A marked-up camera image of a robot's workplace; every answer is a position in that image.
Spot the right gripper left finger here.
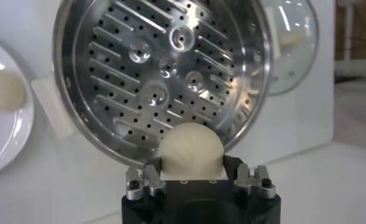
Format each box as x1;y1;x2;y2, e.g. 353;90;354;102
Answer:
125;158;167;201

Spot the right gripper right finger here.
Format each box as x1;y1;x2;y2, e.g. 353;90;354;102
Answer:
224;155;277;200

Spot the white steamed baozi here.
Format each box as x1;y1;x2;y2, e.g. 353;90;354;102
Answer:
158;122;228;180
0;70;27;112

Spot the round glass pot lid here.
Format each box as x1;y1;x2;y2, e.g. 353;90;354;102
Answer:
260;0;320;97

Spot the perforated steel steamer basket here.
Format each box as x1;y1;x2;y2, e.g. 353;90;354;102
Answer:
52;0;272;168

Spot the white round plate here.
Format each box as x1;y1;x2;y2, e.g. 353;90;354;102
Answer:
0;36;35;179

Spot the white side table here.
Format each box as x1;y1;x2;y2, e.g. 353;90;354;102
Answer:
334;0;366;85

